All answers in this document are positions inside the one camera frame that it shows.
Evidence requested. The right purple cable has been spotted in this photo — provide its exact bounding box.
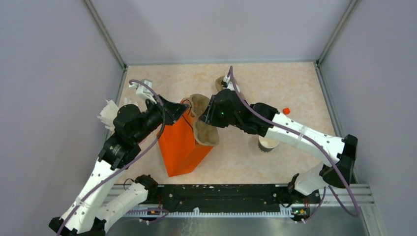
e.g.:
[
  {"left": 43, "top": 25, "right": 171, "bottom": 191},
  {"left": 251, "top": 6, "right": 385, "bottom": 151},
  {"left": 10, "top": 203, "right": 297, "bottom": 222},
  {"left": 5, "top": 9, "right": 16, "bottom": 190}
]
[{"left": 226, "top": 65, "right": 360, "bottom": 223}]

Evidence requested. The purple cable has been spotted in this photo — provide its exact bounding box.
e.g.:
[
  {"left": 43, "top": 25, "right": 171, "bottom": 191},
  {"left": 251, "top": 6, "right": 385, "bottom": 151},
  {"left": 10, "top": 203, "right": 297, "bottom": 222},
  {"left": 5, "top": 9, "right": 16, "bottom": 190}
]
[
  {"left": 226, "top": 65, "right": 360, "bottom": 223},
  {"left": 55, "top": 79, "right": 167, "bottom": 236}
]

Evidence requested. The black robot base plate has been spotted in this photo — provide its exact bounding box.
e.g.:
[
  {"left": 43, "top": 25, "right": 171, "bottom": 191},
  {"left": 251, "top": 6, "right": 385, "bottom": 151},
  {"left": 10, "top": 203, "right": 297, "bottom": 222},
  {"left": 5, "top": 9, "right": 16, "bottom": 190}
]
[{"left": 143, "top": 184, "right": 320, "bottom": 214}]

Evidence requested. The small orange cube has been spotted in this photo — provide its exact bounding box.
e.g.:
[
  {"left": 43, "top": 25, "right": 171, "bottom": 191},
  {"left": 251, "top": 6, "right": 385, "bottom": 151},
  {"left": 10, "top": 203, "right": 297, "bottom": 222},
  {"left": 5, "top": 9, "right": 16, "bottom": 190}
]
[{"left": 282, "top": 108, "right": 291, "bottom": 115}]

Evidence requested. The cardboard cup carrier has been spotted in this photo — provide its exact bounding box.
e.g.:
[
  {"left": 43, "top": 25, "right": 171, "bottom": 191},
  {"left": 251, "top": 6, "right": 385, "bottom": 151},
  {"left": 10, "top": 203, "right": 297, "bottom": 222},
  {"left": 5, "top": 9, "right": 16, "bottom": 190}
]
[
  {"left": 182, "top": 93, "right": 220, "bottom": 147},
  {"left": 214, "top": 76, "right": 228, "bottom": 92}
]

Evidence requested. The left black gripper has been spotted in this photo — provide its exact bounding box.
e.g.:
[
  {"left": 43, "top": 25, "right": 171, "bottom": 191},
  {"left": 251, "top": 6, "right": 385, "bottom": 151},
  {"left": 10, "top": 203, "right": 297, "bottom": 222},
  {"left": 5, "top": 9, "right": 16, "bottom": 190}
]
[{"left": 133, "top": 93, "right": 189, "bottom": 143}]

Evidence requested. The white paper napkins bundle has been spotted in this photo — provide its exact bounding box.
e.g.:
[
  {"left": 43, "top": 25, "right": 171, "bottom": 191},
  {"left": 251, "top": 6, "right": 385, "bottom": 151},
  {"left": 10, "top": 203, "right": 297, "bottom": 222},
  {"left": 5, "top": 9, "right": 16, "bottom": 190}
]
[{"left": 97, "top": 100, "right": 119, "bottom": 132}]

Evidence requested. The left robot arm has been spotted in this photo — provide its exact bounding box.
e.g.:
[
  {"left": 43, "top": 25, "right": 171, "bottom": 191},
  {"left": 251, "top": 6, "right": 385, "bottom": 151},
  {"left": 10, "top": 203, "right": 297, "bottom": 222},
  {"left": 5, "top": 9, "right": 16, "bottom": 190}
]
[{"left": 49, "top": 96, "right": 189, "bottom": 236}]

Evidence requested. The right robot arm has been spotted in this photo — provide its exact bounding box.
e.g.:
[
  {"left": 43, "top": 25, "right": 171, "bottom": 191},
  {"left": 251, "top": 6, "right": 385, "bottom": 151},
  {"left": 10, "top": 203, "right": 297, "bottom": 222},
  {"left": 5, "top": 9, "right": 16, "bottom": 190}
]
[{"left": 199, "top": 89, "right": 357, "bottom": 203}]

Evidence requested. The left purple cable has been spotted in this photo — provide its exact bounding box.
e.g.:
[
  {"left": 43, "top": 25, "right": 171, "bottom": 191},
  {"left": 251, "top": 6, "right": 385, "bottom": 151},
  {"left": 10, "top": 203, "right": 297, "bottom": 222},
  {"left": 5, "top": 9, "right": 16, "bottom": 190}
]
[{"left": 55, "top": 79, "right": 167, "bottom": 236}]

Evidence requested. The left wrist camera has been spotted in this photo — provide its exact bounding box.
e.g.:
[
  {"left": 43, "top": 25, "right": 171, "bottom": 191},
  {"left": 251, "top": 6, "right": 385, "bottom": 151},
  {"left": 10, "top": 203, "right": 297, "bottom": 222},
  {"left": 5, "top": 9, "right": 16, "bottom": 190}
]
[{"left": 129, "top": 79, "right": 157, "bottom": 104}]

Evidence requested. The orange paper bag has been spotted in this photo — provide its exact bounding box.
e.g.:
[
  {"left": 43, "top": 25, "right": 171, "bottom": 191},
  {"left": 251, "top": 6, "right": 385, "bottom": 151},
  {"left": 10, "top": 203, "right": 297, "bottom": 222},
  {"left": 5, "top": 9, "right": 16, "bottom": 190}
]
[{"left": 158, "top": 111, "right": 213, "bottom": 177}]

